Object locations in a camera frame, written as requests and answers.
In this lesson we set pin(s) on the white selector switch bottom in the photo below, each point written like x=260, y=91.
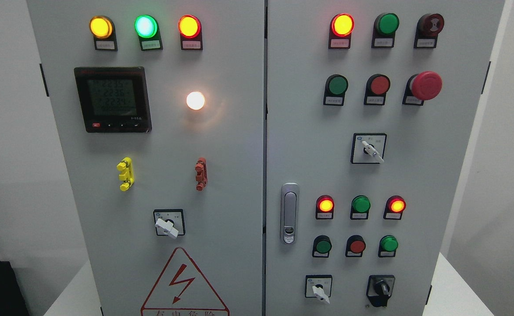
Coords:
x=319, y=286

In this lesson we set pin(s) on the green indicator light lower middle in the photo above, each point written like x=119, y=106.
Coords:
x=360, y=207

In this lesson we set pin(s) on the red indicator light lower left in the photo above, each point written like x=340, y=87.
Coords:
x=325, y=207

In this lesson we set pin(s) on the red emergency stop button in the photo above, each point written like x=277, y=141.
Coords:
x=422, y=87

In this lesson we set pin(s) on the red indicator light left door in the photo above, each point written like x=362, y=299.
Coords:
x=190, y=33

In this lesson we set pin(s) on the green push button lower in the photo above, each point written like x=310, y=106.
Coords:
x=321, y=247

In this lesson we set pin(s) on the silver door lock handle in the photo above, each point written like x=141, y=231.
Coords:
x=290, y=193

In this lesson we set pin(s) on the red push button lower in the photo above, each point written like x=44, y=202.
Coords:
x=355, y=246

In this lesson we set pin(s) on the dark red buzzer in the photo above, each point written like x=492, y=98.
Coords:
x=429, y=27

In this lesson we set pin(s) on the white selector switch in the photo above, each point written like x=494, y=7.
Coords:
x=319, y=286
x=368, y=148

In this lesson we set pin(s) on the green indicator light top right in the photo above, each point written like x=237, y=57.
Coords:
x=384, y=30

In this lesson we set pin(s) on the red terminal connector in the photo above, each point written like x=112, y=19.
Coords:
x=201, y=173

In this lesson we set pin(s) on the green lamp button lower right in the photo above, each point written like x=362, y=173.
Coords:
x=387, y=246

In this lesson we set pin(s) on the green push button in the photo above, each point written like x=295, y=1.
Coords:
x=336, y=86
x=321, y=247

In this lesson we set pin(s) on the red high voltage warning sticker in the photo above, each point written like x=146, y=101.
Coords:
x=183, y=290

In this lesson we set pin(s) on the black digital power meter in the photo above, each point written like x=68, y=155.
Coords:
x=113, y=99

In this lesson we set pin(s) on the red indicator light top right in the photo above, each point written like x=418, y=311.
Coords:
x=340, y=31

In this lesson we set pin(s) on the black rotary knob switch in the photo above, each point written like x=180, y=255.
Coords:
x=379, y=289

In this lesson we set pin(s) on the red indicator light lower right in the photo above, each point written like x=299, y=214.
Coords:
x=394, y=208

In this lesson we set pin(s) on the red push button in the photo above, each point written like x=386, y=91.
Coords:
x=376, y=89
x=355, y=246

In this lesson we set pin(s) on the lit green indicator light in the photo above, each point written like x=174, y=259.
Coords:
x=148, y=32

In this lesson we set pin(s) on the green push button upper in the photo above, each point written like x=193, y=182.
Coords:
x=336, y=86

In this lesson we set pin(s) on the yellow terminal connector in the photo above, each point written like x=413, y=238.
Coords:
x=126, y=175

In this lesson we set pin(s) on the grey electrical control cabinet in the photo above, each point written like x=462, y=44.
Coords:
x=263, y=70

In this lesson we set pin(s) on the white selector switch upper right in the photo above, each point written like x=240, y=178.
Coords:
x=368, y=148

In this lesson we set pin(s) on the white lit indicator lamp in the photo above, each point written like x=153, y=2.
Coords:
x=195, y=100

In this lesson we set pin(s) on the white selector switch left door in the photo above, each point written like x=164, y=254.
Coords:
x=169, y=222

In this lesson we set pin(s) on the yellow indicator light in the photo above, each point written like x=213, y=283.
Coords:
x=103, y=30

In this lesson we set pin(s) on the red push button upper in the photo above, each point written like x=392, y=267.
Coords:
x=376, y=89

